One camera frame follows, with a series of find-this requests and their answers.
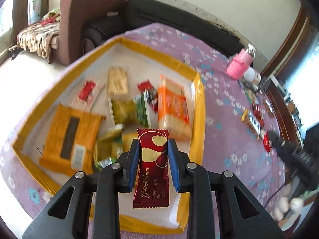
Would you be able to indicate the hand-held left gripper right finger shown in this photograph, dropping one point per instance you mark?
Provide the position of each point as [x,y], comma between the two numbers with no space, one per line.
[173,164]

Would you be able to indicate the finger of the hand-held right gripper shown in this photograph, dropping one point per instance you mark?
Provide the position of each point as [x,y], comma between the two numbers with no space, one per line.
[281,151]
[275,138]

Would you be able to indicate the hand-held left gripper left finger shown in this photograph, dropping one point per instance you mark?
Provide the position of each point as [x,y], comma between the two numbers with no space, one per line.
[133,164]

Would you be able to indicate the small red candy packet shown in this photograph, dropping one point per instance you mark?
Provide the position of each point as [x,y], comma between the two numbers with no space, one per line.
[256,109]
[147,86]
[267,143]

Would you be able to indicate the dark red nougat packet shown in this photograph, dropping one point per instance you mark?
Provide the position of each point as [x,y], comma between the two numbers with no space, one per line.
[152,154]

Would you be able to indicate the yellow sandwich cracker packet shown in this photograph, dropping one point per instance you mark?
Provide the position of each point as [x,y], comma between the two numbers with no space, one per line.
[109,149]

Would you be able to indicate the green pea snack packet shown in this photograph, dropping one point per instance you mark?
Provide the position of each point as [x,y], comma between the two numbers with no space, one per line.
[142,112]

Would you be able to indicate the yellow zigzag-edged snack packet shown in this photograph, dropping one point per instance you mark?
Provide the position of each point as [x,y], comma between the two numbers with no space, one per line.
[122,109]

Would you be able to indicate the orange cracker packet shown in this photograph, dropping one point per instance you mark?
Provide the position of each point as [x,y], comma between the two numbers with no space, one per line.
[173,107]

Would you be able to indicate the red packet with black label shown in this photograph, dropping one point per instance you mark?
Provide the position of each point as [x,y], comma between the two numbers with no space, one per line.
[153,100]

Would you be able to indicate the orange packet with dark label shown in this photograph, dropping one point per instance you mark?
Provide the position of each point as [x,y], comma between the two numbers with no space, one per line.
[57,134]

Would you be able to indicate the cream white snack packet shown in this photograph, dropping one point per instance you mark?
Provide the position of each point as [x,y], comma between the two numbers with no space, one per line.
[118,82]

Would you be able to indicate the red and white snack packet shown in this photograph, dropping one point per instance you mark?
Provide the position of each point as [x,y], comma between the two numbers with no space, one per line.
[87,90]

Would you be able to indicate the white box with yellow rim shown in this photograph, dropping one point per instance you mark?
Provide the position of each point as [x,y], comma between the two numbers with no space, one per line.
[74,79]

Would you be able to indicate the person's right hand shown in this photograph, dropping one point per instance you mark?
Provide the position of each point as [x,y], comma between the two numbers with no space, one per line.
[284,204]

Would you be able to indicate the purple floral tablecloth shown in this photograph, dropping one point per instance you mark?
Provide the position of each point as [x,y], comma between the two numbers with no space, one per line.
[224,142]

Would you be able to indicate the white round container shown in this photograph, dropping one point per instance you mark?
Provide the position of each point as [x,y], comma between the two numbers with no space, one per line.
[251,74]

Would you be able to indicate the pink knit-sleeved thermos bottle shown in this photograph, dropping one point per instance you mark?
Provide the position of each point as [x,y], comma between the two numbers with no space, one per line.
[238,66]

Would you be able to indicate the black sofa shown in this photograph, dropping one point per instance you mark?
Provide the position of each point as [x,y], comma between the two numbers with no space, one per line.
[174,12]

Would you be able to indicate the brown armchair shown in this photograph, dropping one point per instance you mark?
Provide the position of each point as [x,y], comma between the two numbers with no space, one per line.
[72,17]

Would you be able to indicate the patterned blanket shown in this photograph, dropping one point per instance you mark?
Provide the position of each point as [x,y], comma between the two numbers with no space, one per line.
[37,37]

